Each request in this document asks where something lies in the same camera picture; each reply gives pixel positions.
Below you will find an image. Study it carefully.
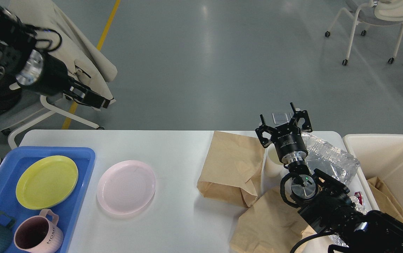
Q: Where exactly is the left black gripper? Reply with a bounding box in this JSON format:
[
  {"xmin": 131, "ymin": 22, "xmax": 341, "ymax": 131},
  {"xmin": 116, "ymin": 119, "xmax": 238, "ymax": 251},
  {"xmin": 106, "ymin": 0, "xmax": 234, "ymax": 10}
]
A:
[{"xmin": 15, "ymin": 50, "xmax": 110, "ymax": 109}]

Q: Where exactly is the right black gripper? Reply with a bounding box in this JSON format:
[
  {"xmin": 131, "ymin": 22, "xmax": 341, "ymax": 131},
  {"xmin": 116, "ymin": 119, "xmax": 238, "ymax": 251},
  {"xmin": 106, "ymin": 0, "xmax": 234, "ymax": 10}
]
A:
[{"xmin": 255, "ymin": 102, "xmax": 313, "ymax": 164}]

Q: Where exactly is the brown paper bag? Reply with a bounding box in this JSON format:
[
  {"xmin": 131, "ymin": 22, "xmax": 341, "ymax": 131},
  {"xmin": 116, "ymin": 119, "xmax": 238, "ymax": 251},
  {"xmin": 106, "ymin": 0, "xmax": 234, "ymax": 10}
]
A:
[
  {"xmin": 229, "ymin": 186, "xmax": 316, "ymax": 253},
  {"xmin": 197, "ymin": 131, "xmax": 264, "ymax": 208}
]

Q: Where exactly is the pink plate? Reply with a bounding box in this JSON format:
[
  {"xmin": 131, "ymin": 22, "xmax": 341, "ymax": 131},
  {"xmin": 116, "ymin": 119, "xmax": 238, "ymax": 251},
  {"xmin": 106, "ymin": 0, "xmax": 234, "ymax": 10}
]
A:
[{"xmin": 96, "ymin": 160, "xmax": 156, "ymax": 218}]

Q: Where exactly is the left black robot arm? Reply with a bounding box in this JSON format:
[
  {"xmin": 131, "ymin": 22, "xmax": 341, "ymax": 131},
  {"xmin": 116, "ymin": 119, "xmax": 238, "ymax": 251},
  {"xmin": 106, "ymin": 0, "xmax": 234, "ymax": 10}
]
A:
[{"xmin": 0, "ymin": 0, "xmax": 117, "ymax": 115}]

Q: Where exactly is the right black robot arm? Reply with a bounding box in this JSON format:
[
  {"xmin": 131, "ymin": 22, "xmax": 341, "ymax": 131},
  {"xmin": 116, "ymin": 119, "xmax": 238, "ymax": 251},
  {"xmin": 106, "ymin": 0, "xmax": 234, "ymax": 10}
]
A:
[{"xmin": 256, "ymin": 103, "xmax": 403, "ymax": 253}]

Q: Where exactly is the clear floor plate left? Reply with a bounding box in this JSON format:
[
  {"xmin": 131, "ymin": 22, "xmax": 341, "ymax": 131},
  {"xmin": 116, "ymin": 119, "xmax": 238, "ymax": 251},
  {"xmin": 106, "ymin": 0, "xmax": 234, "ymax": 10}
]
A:
[{"xmin": 272, "ymin": 112, "xmax": 292, "ymax": 125}]

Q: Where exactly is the white office chair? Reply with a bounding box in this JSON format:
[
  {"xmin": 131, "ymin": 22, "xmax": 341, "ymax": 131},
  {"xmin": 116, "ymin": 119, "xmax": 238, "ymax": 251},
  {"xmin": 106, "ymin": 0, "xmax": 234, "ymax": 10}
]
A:
[{"xmin": 0, "ymin": 89, "xmax": 104, "ymax": 149}]

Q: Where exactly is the white paper cup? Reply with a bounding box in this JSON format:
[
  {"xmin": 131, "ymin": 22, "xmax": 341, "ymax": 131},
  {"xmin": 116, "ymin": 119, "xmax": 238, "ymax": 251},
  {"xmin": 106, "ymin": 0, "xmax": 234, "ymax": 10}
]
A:
[{"xmin": 264, "ymin": 144, "xmax": 285, "ymax": 177}]

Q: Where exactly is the upper foil container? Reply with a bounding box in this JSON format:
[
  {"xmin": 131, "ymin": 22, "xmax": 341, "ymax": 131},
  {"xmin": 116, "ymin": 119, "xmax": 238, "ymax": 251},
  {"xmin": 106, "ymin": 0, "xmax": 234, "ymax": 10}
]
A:
[{"xmin": 302, "ymin": 133, "xmax": 360, "ymax": 186}]

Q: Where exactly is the foil container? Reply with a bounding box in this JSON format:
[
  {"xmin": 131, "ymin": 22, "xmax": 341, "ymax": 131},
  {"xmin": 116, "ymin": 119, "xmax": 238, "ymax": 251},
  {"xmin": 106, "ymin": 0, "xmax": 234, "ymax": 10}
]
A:
[
  {"xmin": 302, "ymin": 133, "xmax": 360, "ymax": 186},
  {"xmin": 329, "ymin": 196, "xmax": 369, "ymax": 247}
]

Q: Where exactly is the beige coat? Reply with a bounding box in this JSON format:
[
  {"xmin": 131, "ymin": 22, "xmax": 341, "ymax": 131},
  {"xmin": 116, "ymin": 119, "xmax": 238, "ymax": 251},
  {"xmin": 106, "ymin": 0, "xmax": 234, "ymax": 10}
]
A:
[{"xmin": 8, "ymin": 0, "xmax": 117, "ymax": 108}]

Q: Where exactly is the yellow plate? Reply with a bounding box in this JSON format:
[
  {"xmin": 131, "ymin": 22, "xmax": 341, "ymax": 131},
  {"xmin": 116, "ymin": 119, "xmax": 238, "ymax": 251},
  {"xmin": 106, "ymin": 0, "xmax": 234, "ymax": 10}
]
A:
[{"xmin": 15, "ymin": 155, "xmax": 79, "ymax": 210}]

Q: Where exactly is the lower foil container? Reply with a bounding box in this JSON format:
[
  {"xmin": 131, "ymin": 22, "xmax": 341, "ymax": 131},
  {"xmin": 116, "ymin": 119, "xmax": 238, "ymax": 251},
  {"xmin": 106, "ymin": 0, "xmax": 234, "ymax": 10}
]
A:
[{"xmin": 329, "ymin": 196, "xmax": 369, "ymax": 247}]

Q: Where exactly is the beige plastic bin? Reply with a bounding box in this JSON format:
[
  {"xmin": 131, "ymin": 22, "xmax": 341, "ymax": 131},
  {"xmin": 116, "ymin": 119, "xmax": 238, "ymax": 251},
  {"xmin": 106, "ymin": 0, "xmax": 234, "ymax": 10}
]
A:
[{"xmin": 343, "ymin": 134, "xmax": 403, "ymax": 209}]

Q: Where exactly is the paper bag in bin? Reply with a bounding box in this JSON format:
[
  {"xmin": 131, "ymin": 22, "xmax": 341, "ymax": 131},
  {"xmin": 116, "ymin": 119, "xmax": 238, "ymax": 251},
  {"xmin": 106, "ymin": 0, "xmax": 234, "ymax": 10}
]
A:
[{"xmin": 367, "ymin": 177, "xmax": 403, "ymax": 223}]

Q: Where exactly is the blue plastic tray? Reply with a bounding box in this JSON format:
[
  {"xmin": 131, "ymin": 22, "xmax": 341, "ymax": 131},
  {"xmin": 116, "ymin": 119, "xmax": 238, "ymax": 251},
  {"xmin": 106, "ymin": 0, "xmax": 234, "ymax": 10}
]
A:
[{"xmin": 0, "ymin": 146, "xmax": 96, "ymax": 253}]

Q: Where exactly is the pink mug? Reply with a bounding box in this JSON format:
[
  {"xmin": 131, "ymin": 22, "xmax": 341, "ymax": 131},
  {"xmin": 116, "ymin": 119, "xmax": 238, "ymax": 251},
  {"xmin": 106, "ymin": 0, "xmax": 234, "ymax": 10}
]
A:
[{"xmin": 13, "ymin": 209, "xmax": 64, "ymax": 253}]

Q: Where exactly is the far white chair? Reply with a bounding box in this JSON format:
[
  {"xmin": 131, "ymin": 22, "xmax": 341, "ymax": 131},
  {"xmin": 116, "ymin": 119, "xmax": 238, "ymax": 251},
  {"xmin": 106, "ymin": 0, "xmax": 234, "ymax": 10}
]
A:
[{"xmin": 324, "ymin": 0, "xmax": 403, "ymax": 66}]

